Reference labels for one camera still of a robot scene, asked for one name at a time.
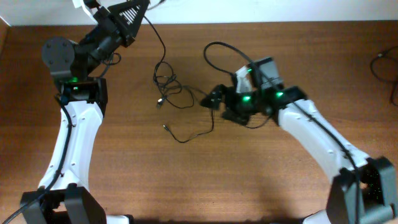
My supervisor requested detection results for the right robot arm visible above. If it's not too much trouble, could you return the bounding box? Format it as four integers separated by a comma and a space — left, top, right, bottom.
200, 57, 397, 223

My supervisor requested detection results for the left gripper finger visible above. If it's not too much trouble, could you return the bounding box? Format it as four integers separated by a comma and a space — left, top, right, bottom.
108, 1, 134, 15
118, 0, 150, 39

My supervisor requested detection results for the thin black micro-USB cable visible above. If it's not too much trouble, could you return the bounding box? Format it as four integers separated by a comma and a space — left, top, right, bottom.
142, 0, 215, 144

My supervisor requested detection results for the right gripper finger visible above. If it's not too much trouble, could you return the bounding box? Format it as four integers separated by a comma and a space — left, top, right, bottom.
221, 110, 249, 126
200, 85, 227, 109

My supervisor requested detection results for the black USB-A cable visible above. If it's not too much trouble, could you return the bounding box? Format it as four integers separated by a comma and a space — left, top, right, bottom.
369, 45, 398, 106

